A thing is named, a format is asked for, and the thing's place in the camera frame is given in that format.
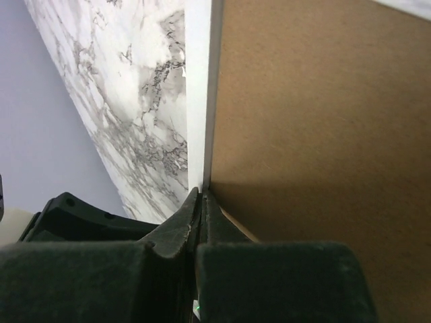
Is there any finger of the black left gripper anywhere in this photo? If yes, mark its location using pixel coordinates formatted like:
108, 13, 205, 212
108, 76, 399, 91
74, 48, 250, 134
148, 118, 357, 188
19, 192, 157, 242

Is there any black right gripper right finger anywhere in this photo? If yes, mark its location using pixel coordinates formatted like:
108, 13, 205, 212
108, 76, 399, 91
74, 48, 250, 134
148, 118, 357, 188
196, 193, 377, 322

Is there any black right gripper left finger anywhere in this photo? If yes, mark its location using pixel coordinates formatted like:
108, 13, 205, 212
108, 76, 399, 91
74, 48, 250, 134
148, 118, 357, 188
1, 189, 201, 322

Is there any white picture frame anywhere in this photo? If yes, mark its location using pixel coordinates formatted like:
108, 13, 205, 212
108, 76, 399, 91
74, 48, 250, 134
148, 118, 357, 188
185, 1, 224, 192

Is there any brown backing board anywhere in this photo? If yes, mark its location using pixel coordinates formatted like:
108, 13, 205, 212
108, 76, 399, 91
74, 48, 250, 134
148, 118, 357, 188
211, 1, 430, 322

